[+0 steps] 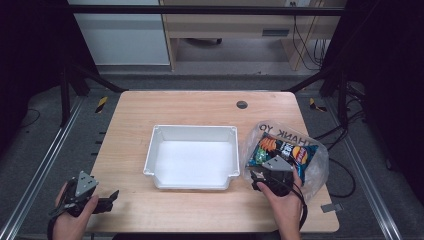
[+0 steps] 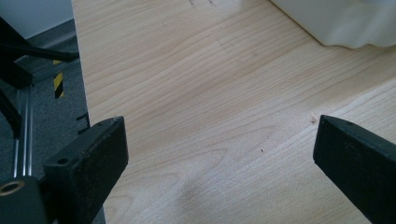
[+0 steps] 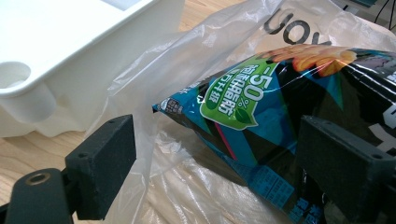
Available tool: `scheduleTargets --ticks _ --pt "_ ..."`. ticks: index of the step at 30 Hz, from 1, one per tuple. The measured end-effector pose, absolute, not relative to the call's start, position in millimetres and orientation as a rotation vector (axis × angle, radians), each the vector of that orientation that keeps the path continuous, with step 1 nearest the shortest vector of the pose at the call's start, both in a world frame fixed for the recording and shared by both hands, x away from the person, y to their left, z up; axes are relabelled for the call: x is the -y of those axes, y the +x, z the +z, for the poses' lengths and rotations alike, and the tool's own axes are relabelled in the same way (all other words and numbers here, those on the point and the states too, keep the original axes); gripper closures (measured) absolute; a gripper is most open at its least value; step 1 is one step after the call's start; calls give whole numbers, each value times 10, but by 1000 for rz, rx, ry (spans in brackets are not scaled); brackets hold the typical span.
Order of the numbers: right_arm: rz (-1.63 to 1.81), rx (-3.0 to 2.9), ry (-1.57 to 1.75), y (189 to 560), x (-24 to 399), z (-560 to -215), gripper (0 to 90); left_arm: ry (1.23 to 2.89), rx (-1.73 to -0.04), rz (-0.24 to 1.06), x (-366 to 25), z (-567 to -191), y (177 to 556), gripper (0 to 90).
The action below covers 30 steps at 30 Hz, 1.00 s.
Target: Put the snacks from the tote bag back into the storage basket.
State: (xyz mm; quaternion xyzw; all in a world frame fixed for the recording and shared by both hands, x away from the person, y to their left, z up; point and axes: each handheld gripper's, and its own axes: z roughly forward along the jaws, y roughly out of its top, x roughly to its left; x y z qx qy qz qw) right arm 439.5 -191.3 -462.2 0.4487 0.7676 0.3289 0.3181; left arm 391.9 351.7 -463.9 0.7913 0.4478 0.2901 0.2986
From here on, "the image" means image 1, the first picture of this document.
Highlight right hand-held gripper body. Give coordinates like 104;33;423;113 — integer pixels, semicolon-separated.
250;155;296;198

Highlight grey tape piece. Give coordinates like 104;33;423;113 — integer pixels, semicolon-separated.
320;202;345;214

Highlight black frame crossbar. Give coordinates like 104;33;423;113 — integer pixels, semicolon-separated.
65;4;345;16

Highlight black metal stand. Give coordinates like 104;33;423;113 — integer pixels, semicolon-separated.
282;63;351;129
59;61;129;128

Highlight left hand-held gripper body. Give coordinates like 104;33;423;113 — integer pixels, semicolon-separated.
49;170;102;218

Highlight yellow black floor marker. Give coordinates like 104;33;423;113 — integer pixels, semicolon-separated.
308;97;328;113
95;95;110;115

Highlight black snack packet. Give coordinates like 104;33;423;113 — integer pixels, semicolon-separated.
246;131;320;185

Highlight black hanging cables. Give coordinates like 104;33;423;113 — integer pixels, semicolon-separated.
291;1;329;72

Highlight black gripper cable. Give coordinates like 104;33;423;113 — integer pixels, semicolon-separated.
285;179;308;232

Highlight black floor cable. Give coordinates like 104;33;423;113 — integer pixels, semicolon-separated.
313;109;366;199

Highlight person's right hand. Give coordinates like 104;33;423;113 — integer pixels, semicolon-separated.
256;169;305;240

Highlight white plastic bin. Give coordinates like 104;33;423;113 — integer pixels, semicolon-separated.
142;124;241;191

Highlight white cabinet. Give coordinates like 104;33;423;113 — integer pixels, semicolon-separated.
67;0;171;66

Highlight aluminium floor rail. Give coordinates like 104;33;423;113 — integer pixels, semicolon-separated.
324;98;404;240
0;96;86;240

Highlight person's left hand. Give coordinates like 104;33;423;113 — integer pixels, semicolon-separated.
52;181;100;240

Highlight clear plastic bag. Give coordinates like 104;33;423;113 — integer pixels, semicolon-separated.
239;120;331;205

